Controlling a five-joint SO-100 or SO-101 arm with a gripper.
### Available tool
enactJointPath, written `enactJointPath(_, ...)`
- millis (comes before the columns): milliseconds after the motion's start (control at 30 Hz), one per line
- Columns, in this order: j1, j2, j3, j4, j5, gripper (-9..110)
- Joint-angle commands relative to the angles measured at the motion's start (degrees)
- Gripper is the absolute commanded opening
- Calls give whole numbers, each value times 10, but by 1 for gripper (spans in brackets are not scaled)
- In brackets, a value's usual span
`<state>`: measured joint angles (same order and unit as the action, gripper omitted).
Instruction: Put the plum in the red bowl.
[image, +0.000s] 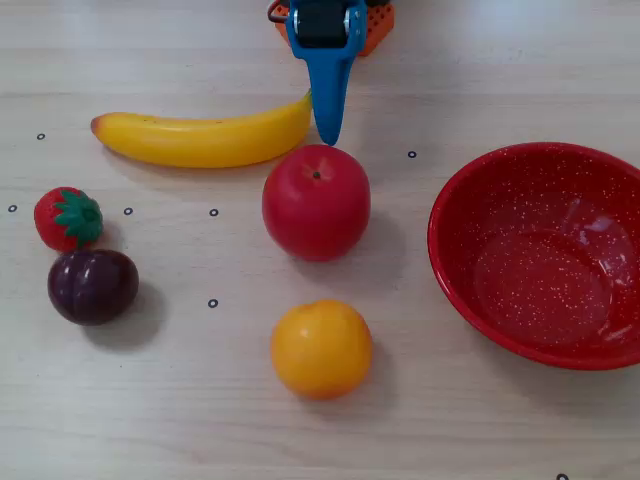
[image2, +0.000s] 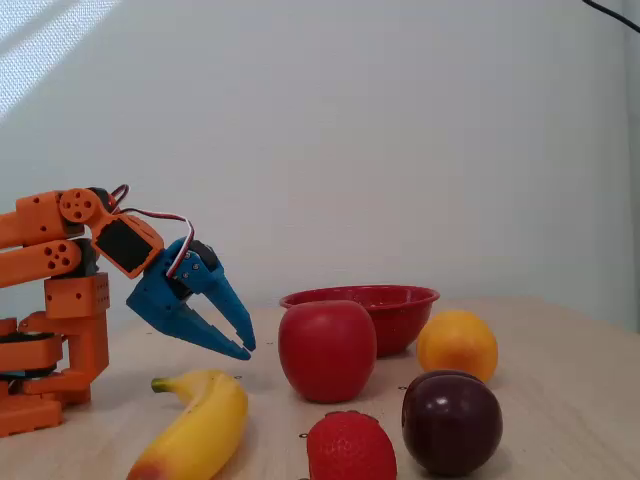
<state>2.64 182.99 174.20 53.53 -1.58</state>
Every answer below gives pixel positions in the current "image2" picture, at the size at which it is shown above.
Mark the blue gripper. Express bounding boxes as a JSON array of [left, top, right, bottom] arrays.
[[125, 238, 258, 362]]

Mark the dark purple plum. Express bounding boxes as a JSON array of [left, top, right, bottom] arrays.
[[401, 369, 505, 477]]

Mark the orange robot base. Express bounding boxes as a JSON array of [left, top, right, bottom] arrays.
[[0, 316, 65, 439]]

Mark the red bowl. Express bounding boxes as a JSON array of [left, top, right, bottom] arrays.
[[278, 284, 441, 359]]

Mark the yellow banana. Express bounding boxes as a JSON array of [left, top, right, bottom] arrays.
[[125, 368, 250, 480]]

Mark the red apple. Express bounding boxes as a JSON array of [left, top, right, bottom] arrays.
[[277, 299, 379, 405]]

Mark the red strawberry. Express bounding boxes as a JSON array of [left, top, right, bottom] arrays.
[[306, 409, 399, 480]]

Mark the orange fruit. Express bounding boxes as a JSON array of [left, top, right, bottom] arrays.
[[416, 309, 500, 385]]

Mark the red white black servo cable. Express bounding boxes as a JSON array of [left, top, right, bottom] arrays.
[[108, 184, 197, 279]]

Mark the black hanging cable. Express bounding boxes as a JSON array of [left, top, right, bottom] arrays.
[[582, 0, 640, 34]]

